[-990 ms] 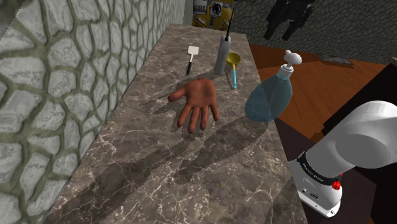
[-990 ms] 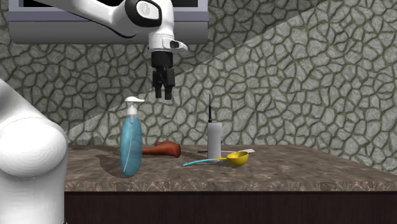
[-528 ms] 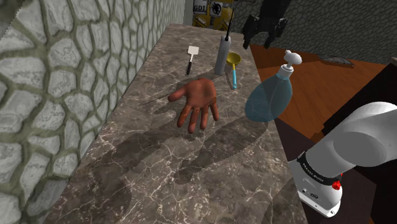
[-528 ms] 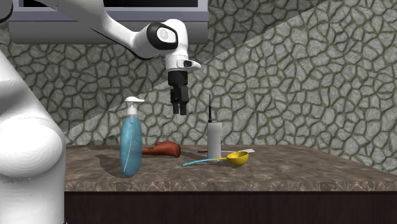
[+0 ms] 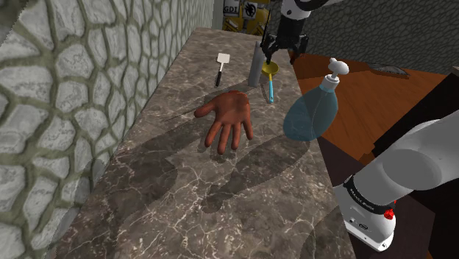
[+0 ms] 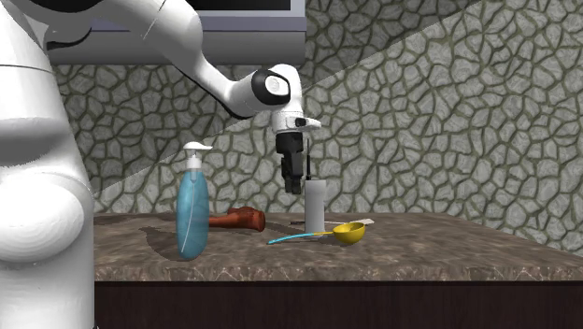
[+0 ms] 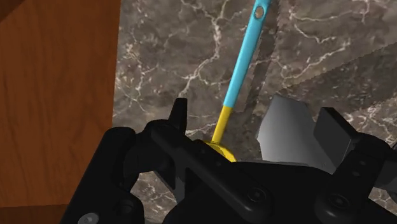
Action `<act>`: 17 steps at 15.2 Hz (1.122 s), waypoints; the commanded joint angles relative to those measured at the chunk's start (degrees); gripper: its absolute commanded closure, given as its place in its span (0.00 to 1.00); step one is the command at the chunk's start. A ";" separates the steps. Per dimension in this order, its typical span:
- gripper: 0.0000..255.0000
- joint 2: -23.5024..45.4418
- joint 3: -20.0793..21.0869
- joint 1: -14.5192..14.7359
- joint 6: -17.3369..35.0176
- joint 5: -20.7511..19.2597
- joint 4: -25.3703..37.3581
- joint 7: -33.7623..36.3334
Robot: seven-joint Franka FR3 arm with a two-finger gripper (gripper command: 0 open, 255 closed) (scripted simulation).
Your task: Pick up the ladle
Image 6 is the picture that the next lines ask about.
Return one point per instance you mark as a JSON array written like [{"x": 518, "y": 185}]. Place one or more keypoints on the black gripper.
[{"x": 289, "y": 145}]

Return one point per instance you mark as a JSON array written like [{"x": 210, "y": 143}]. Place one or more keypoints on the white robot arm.
[{"x": 36, "y": 182}]

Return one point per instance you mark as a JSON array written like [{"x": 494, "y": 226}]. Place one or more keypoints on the white cylinder with black rod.
[{"x": 315, "y": 205}]

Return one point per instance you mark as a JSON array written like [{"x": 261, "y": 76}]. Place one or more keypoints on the red-brown wooden pepper mill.
[{"x": 243, "y": 219}]

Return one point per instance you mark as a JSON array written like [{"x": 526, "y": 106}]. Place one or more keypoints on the blue soap dispenser bottle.
[{"x": 192, "y": 218}]

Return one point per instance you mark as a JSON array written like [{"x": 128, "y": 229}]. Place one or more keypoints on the dark wooden counter cabinet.
[{"x": 337, "y": 305}]

